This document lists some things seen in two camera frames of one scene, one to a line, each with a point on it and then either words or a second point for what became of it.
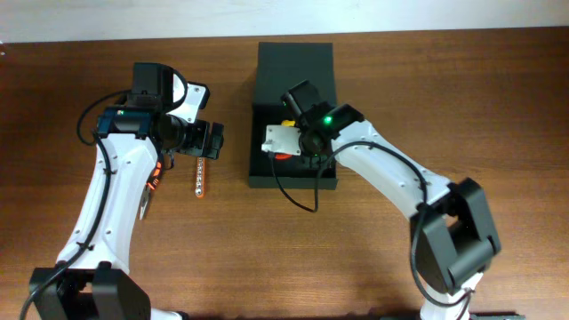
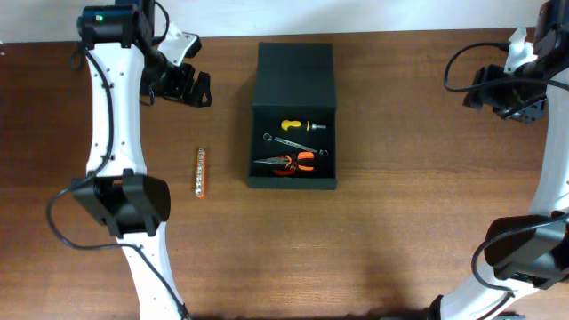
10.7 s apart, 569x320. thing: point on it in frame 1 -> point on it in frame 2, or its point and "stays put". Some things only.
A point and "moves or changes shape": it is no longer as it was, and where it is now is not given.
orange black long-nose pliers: (150, 186) moves or changes shape
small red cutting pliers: (280, 156) -> (290, 169)
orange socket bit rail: (200, 191) stays put
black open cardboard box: (279, 67) stays put
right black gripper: (316, 160) -> (489, 99)
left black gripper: (199, 146) -> (180, 94)
